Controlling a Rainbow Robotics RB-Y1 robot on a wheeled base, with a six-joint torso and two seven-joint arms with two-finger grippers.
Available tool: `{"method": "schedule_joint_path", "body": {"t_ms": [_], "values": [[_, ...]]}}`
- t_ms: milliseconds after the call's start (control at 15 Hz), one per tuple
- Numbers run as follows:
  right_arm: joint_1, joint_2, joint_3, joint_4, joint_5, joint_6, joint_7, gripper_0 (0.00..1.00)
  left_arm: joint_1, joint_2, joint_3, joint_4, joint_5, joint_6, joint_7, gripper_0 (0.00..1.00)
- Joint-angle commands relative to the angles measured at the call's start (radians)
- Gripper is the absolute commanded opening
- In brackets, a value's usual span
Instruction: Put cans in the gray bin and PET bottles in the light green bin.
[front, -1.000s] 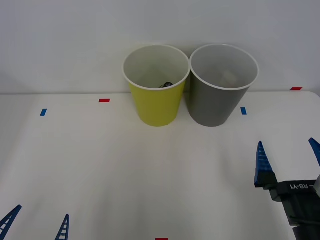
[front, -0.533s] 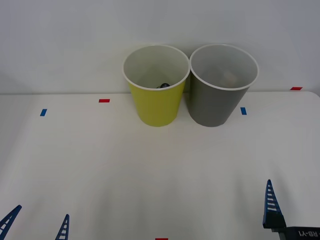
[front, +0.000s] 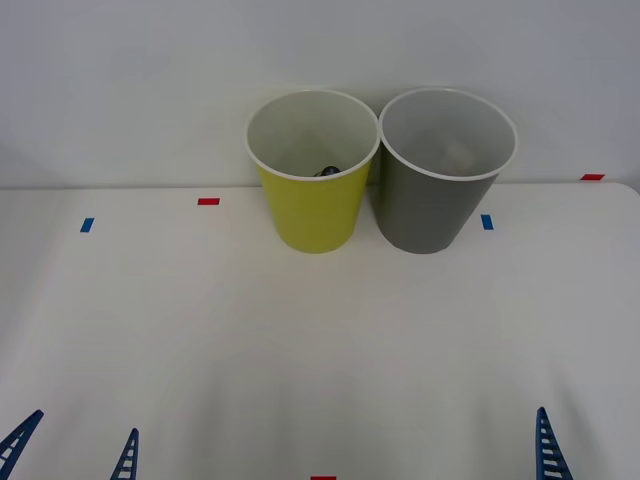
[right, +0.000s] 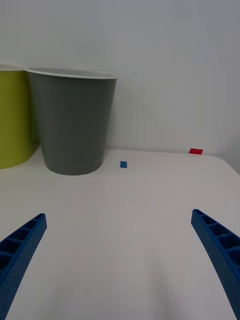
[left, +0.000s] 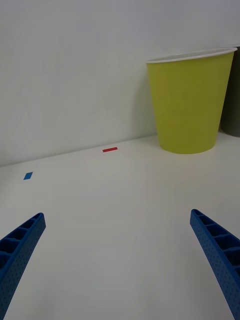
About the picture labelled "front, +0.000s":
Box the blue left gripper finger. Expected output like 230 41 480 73
0 409 45 469
109 427 140 480

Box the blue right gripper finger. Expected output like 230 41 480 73
536 407 576 480

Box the grey plastic bin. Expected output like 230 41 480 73
372 87 519 255

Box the yellow-green plastic bin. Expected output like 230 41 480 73
244 88 382 255

